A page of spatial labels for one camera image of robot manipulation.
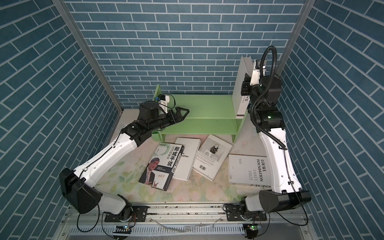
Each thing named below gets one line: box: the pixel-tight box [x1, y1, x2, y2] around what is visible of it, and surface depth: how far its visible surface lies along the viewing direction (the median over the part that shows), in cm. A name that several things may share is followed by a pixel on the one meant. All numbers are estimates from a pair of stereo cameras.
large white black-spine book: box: [232, 55, 255, 119], surface depth 75 cm
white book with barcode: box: [192, 134, 233, 182], surface depth 93 cm
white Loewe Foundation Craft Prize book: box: [228, 154, 272, 186], surface depth 86 cm
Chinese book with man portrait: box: [138, 142, 185, 192], surface depth 86 cm
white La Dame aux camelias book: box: [173, 137, 201, 182], surface depth 89 cm
